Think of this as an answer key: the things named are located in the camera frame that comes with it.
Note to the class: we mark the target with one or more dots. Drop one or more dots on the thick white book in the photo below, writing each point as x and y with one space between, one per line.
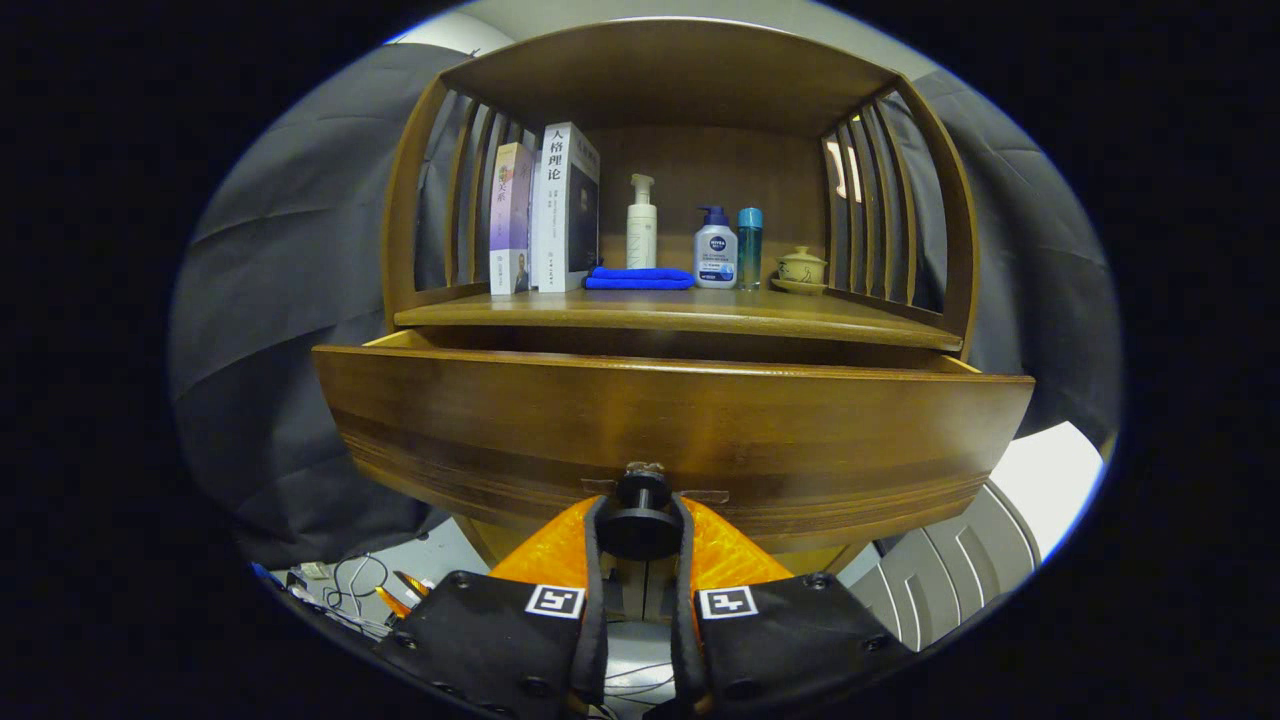
555 220

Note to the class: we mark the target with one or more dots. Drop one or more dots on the white bottle with blue cap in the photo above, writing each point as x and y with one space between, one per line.
715 255

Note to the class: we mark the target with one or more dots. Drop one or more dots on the beige lidded teacup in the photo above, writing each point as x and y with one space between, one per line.
800 268

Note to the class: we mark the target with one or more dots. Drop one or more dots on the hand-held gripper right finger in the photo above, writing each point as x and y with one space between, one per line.
790 640

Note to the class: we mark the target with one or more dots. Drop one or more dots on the brown wooden cabinet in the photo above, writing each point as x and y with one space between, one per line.
700 170

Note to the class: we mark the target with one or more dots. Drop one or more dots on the purple book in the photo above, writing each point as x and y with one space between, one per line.
510 220

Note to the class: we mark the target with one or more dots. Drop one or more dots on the white pump bottle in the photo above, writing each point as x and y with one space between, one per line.
641 235

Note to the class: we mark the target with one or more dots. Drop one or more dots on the blue folded cloth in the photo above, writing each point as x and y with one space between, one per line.
640 279

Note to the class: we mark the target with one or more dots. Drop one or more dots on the white board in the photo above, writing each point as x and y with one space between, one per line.
1050 480

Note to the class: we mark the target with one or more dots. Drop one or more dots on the brown wooden drawer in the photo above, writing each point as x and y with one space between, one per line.
650 420

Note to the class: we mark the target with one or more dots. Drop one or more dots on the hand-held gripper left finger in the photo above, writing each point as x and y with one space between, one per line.
480 640

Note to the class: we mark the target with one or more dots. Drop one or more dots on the black drawer knob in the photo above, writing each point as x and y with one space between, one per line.
640 530

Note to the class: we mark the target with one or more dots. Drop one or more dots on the teal bottle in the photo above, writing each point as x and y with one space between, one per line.
750 250

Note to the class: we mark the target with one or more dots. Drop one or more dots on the brown wooden countertop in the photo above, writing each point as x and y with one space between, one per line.
680 305

